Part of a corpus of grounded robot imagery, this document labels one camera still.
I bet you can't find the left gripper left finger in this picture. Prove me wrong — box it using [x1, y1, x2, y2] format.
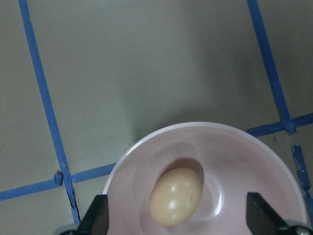
[57, 194, 110, 235]

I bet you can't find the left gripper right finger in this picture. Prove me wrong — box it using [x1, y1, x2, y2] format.
[246, 192, 313, 235]

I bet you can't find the brown egg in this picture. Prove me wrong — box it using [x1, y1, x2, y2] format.
[149, 168, 203, 228]

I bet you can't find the pink bowl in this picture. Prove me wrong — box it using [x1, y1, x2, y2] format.
[104, 122, 308, 235]

